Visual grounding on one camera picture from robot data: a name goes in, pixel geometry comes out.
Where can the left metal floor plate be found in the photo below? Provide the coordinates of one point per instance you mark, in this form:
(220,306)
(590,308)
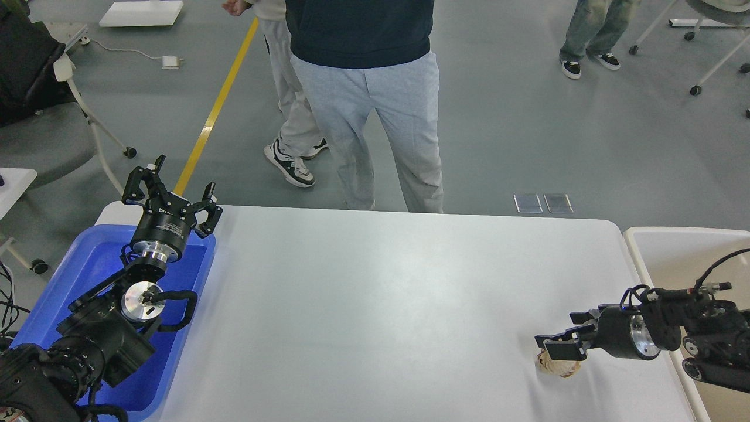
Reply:
(528,203)

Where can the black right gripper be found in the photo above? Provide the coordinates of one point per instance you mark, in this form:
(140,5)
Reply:
(620,334)

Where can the grey office chair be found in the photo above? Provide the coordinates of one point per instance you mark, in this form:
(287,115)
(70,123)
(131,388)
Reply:
(46,125)

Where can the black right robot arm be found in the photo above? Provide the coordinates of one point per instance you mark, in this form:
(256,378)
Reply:
(649,320)

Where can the white power adapter with cable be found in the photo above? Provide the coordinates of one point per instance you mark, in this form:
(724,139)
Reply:
(167,62)

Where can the blue plastic bin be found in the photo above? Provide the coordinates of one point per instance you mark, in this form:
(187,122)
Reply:
(93,257)

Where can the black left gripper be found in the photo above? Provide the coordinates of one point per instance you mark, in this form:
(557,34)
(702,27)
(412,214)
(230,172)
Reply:
(161,230)

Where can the metal floor plate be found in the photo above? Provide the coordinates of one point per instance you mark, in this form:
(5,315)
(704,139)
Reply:
(559,203)
(528,203)

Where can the white flat board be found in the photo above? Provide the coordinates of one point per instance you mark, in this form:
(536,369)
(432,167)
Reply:
(141,13)

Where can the person in green jeans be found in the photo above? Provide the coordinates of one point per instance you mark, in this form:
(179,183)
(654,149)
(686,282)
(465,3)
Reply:
(594,29)

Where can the right metal floor plate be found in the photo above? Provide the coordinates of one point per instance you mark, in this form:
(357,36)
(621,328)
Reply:
(559,203)

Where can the person in dark top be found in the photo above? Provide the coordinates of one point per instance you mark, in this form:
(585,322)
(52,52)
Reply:
(358,57)

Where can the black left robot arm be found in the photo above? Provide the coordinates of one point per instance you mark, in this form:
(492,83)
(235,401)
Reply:
(107,335)

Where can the beige plastic bin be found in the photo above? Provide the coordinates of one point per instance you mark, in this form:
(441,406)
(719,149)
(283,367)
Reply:
(674,258)

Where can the person in light clothes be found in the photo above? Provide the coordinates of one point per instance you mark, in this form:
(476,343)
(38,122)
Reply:
(299,137)

